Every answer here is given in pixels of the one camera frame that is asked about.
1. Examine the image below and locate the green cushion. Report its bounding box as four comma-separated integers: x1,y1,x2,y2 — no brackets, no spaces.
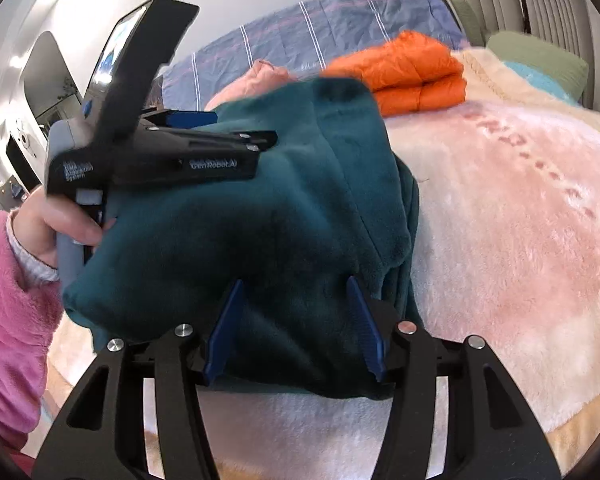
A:
486,30,589,100

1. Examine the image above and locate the teal fleece hoodie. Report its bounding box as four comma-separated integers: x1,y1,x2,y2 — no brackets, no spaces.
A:
62,77,425,401

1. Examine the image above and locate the green sofa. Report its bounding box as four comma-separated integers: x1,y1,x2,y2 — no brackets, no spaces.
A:
451,0,487,47

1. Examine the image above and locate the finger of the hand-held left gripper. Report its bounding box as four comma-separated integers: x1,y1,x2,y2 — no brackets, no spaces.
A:
142,128,279,157
141,109,219,131

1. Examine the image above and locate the wall mirror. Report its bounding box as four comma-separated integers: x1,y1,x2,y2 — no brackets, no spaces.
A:
22,30,90,128

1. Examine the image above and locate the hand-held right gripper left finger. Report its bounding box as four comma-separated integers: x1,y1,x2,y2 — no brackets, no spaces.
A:
32,279,245,480

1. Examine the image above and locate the orange puffer jacket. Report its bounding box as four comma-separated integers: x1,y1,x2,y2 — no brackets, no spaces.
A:
320,30,468,117

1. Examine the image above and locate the person's left hand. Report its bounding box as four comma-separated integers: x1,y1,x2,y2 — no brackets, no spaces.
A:
14,191,106,268

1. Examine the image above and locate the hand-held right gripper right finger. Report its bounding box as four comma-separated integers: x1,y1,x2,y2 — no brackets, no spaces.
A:
346,276,563,480

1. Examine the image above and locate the person's left forearm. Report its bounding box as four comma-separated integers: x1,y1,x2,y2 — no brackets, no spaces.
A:
0,210,67,456

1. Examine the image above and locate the pink fluffy blanket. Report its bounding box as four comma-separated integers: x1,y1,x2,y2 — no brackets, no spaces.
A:
45,47,600,480

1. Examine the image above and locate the white pleated curtain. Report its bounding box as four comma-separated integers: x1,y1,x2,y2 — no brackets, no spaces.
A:
450,0,600,128

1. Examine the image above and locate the pink garment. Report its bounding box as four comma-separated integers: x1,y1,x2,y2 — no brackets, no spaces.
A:
205,59,301,111

